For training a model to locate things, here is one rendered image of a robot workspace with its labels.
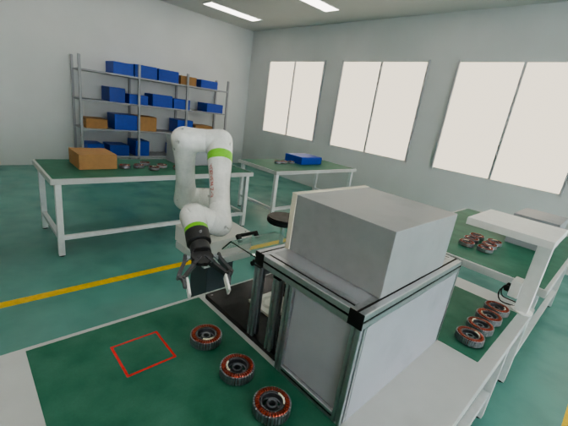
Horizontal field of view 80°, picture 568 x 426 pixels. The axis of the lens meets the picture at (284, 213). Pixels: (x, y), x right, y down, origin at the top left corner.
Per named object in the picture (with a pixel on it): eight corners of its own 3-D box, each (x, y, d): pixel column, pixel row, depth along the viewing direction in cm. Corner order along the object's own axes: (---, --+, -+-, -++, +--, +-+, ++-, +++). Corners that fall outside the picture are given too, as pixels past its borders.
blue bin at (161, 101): (144, 104, 701) (144, 92, 694) (163, 106, 729) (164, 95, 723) (152, 106, 673) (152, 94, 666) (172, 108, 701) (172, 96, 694)
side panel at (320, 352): (273, 367, 114) (286, 283, 105) (280, 363, 116) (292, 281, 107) (337, 427, 95) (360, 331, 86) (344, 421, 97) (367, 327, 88)
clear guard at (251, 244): (221, 249, 137) (222, 236, 135) (265, 239, 154) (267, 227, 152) (274, 285, 115) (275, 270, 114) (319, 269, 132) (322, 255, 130)
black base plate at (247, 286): (204, 297, 148) (205, 293, 147) (304, 266, 191) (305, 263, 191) (275, 363, 116) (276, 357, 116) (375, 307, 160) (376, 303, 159)
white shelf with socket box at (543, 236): (442, 298, 177) (467, 216, 163) (466, 281, 202) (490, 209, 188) (518, 335, 153) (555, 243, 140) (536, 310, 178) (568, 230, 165)
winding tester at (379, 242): (284, 247, 120) (292, 192, 114) (355, 230, 149) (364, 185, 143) (379, 299, 94) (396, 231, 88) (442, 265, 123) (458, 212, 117)
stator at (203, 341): (187, 334, 124) (187, 325, 123) (216, 329, 129) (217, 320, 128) (193, 354, 114) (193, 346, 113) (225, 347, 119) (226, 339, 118)
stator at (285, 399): (259, 432, 90) (260, 422, 89) (246, 399, 100) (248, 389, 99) (296, 421, 95) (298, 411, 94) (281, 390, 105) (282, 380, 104)
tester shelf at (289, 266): (253, 262, 115) (255, 250, 114) (365, 232, 162) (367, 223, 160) (360, 331, 86) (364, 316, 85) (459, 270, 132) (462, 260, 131)
